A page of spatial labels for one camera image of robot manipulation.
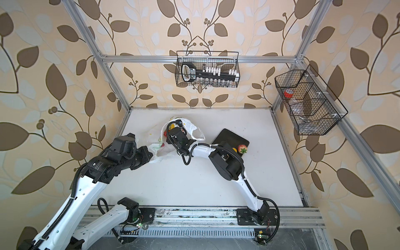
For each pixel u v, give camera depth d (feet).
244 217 2.42
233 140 3.41
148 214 2.47
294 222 2.42
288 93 2.86
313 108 2.46
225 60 2.99
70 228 1.27
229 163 1.86
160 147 2.54
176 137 2.41
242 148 2.98
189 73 2.77
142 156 2.03
